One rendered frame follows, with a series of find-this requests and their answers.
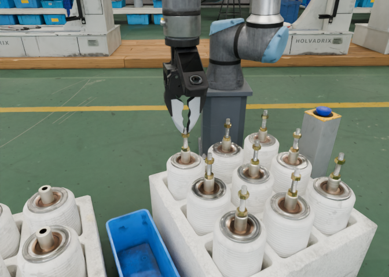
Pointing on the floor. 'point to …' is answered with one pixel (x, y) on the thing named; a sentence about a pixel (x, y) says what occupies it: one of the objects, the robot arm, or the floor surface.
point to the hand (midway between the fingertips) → (186, 128)
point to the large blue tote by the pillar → (289, 10)
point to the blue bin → (139, 247)
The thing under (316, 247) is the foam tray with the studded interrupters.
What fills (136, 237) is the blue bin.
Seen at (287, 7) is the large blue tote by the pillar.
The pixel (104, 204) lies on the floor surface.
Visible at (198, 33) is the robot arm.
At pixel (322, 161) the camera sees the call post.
